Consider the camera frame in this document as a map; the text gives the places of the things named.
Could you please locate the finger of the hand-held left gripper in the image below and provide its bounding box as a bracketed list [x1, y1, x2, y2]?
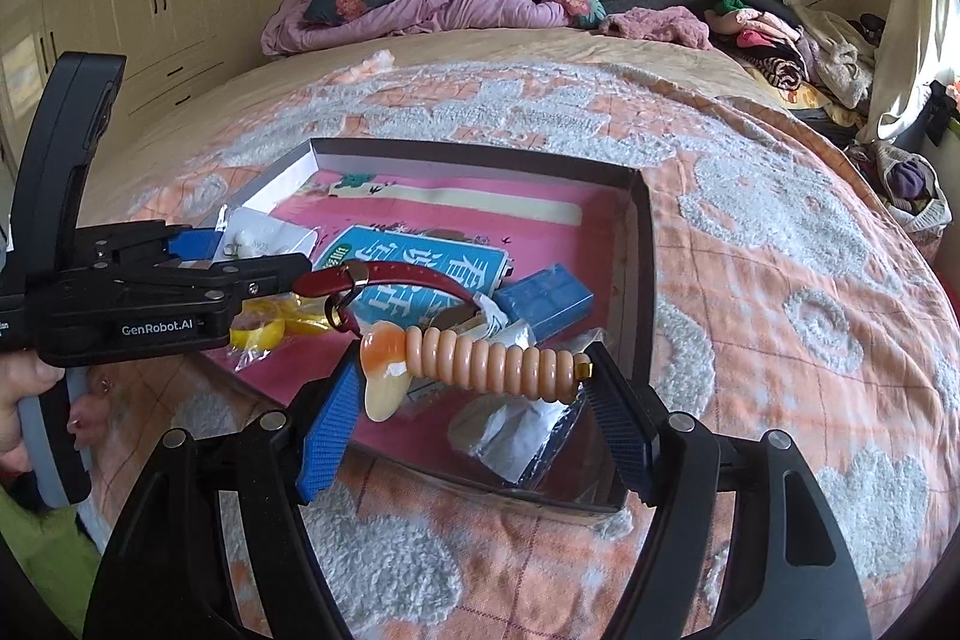
[165, 252, 313, 311]
[79, 220, 220, 266]

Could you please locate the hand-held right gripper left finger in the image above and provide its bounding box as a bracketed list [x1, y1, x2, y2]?
[82, 340, 366, 640]

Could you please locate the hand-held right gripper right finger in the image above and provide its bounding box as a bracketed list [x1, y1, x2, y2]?
[581, 340, 875, 640]

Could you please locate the earring card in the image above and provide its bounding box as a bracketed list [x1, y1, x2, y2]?
[217, 209, 320, 270]

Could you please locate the yellow item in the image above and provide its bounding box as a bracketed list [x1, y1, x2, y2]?
[229, 299, 335, 352]

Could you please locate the clear plastic bag with dark item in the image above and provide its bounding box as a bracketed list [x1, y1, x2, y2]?
[525, 329, 601, 487]

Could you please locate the red strap with gold buckle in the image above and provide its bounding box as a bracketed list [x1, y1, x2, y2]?
[292, 260, 488, 337]

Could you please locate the small blue box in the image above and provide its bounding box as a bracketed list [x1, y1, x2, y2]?
[495, 265, 595, 342]

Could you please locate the dark cardboard box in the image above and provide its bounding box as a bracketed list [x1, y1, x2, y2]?
[214, 137, 655, 522]

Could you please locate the orange ribbed bracelet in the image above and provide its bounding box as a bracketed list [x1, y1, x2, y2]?
[360, 321, 595, 423]

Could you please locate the person's left hand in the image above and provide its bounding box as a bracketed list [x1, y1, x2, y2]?
[0, 351, 110, 461]

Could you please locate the crumpled clear bag in box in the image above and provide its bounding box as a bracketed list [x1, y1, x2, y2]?
[457, 396, 571, 485]

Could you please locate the peach plaid blanket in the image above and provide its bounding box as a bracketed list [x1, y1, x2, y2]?
[75, 29, 960, 640]

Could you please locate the person's green clothing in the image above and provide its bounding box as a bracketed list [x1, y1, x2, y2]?
[0, 482, 104, 640]

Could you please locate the pink quilt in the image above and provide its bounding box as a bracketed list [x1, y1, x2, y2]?
[261, 0, 601, 58]

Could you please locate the white bag with purple clothes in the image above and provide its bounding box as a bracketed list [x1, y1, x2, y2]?
[847, 141, 953, 234]

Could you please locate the pink fuzzy garment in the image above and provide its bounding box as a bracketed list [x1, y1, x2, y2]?
[598, 6, 713, 50]

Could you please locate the small floral pillow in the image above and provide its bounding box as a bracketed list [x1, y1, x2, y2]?
[532, 0, 607, 30]

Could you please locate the pile of clothes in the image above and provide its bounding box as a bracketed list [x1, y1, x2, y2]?
[705, 0, 878, 110]

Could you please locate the cream curtain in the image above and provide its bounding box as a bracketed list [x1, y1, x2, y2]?
[855, 0, 960, 142]

